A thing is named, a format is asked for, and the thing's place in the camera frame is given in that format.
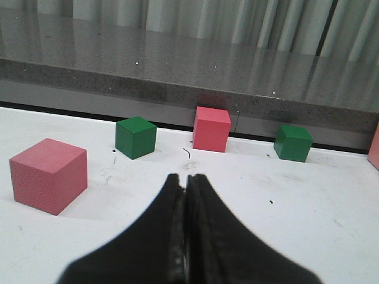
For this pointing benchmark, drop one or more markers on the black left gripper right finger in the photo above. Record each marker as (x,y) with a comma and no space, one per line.
(222,250)

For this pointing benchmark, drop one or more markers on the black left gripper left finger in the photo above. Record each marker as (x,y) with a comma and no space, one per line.
(151,250)

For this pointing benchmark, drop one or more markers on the green cube left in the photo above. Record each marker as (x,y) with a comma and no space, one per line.
(135,137)

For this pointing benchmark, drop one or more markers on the green cube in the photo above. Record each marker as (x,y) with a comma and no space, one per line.
(293,143)
(135,137)

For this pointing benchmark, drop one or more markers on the pink cube rear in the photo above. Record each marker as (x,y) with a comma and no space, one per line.
(211,129)

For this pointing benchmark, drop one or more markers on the green cube right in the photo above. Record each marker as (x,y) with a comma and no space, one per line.
(293,143)

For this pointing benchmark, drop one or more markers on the large pink cube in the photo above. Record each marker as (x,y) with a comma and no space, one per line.
(49,175)

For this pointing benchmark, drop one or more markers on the pink plastic bin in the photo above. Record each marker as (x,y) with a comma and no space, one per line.
(373,154)

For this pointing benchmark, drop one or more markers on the grey stone counter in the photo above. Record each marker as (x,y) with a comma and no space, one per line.
(86,68)

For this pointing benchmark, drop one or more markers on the grey pleated curtain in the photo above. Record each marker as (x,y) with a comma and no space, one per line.
(346,30)

